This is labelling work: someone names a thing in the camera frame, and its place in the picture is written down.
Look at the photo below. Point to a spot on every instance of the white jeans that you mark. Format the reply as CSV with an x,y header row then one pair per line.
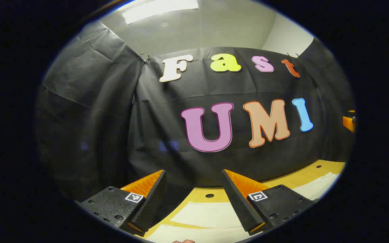
x,y
208,216

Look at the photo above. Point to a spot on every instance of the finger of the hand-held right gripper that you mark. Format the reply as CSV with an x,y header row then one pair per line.
x,y
348,123

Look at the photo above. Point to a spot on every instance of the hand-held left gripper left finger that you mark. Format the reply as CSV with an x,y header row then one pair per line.
x,y
152,199

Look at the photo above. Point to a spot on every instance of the black backdrop cloth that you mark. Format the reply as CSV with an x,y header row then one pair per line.
x,y
113,118

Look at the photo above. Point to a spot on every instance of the ceiling light panel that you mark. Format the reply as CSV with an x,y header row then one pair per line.
x,y
160,9

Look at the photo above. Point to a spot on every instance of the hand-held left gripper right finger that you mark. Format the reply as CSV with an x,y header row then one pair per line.
x,y
236,202

